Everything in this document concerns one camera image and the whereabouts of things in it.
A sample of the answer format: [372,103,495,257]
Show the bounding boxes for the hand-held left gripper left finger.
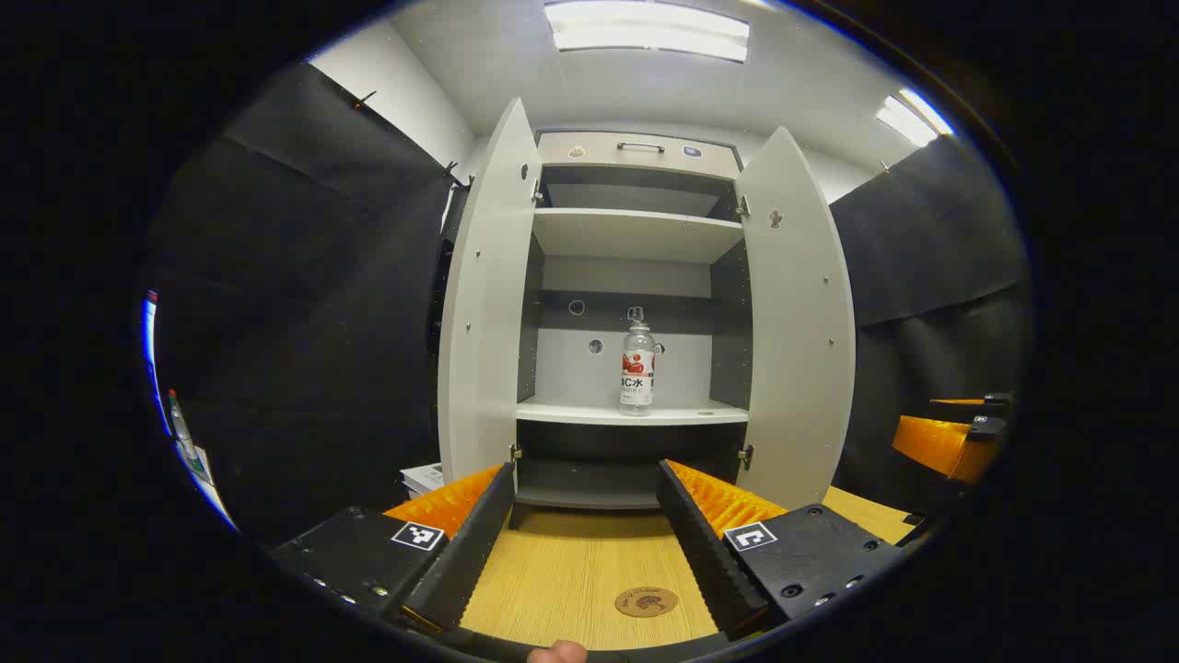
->
[272,463,517,646]

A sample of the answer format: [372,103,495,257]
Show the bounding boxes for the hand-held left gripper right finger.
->
[656,459,908,643]

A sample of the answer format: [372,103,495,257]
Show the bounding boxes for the round cork coaster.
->
[614,587,680,619]

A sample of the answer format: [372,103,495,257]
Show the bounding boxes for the grey cabinet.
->
[509,131,758,532]

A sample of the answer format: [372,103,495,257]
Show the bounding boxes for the grey cabinet door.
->
[438,97,543,486]
[734,126,858,510]

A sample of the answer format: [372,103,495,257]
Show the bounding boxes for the clear bottle red label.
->
[619,307,658,417]

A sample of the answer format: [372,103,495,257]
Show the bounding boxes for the grey cabinet shelf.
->
[516,398,750,426]
[532,207,745,265]

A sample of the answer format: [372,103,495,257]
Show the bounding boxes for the rectangular ceiling light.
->
[543,0,750,64]
[875,87,954,148]

